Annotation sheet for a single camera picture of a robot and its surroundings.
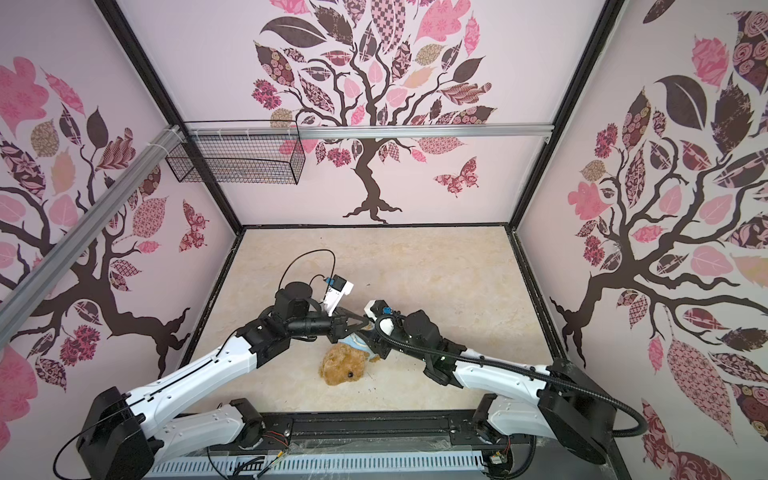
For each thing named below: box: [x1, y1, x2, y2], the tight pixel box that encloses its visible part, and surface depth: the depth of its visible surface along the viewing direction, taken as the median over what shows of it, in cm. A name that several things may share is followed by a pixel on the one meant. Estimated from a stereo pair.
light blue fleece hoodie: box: [337, 332, 377, 361], surface depth 74 cm
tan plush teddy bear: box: [319, 343, 381, 385], surface depth 73 cm
